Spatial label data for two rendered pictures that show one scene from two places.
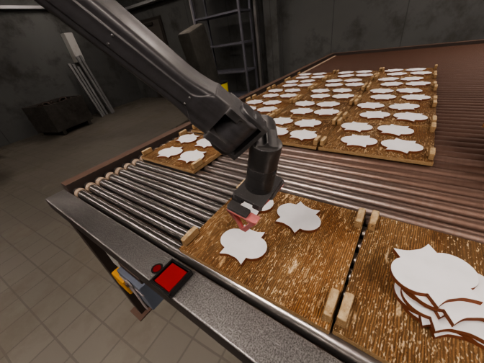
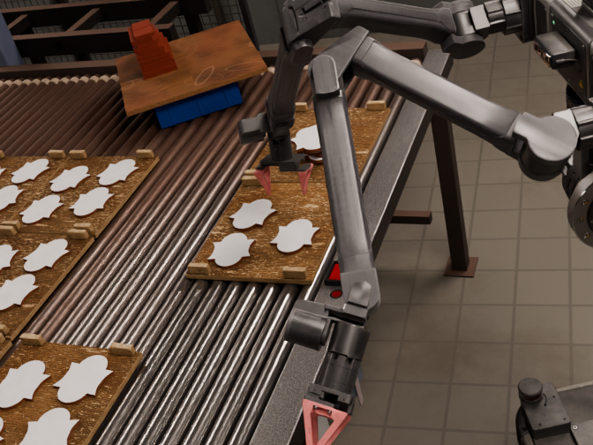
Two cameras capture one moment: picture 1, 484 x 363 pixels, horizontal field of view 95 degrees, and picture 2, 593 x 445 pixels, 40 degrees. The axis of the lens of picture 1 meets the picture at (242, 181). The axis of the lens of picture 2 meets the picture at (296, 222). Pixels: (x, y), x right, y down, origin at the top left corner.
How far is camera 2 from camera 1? 2.04 m
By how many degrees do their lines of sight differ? 80
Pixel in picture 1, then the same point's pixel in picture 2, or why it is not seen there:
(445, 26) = not seen: outside the picture
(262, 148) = not seen: hidden behind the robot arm
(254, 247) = (299, 226)
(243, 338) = (373, 218)
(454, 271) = (309, 132)
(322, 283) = (322, 191)
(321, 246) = (287, 197)
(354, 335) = not seen: hidden behind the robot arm
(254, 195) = (294, 156)
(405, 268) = (311, 145)
